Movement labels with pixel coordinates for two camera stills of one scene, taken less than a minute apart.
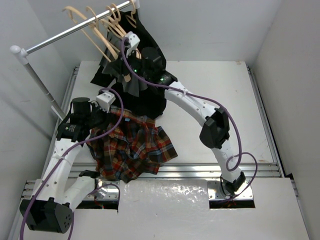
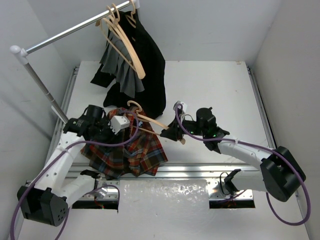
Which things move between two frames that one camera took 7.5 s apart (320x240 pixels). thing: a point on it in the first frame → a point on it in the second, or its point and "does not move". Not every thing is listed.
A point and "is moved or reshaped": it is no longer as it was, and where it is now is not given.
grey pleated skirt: [116, 69] does not move
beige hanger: [110, 47] → [111, 18]
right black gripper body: [135, 64] → [192, 127]
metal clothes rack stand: [48, 94] does not move
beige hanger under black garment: [128, 16] does not move
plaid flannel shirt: [127, 146] is moved or reshaped
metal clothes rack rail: [23, 53] does not move
